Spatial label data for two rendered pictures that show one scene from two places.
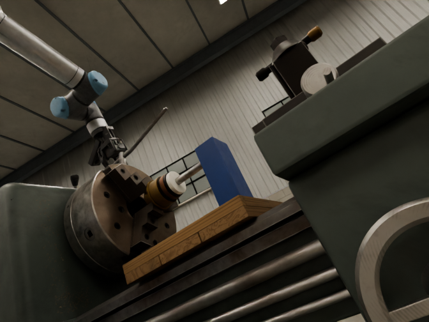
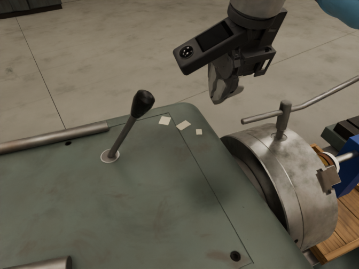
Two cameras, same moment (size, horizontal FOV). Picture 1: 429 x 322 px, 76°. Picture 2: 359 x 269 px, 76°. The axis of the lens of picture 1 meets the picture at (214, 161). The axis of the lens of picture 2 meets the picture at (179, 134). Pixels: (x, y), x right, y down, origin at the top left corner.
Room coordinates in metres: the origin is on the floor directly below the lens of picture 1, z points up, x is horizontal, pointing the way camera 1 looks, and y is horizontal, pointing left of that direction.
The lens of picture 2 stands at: (0.69, 0.70, 1.60)
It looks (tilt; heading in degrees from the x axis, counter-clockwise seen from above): 44 degrees down; 317
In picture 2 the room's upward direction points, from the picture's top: 1 degrees counter-clockwise
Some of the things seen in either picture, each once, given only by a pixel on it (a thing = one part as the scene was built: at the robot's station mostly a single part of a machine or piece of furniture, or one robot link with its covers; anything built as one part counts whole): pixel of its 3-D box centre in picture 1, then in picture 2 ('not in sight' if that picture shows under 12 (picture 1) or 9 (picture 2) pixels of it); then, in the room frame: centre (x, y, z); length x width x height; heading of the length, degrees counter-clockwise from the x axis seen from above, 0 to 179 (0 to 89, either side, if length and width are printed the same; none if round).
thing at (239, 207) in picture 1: (224, 237); (318, 193); (0.67, 0.06, 0.89); 0.36 x 0.30 x 0.04; 157
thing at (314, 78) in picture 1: (320, 82); not in sight; (0.30, -0.16, 0.95); 0.07 x 0.04 x 0.04; 157
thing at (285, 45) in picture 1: (287, 55); not in sight; (0.47, -0.23, 1.14); 0.08 x 0.08 x 0.03
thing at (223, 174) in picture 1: (228, 183); (349, 167); (0.65, -0.01, 1.00); 0.08 x 0.06 x 0.23; 157
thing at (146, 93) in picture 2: (74, 179); (142, 105); (0.94, 0.54, 1.38); 0.04 x 0.03 x 0.05; 67
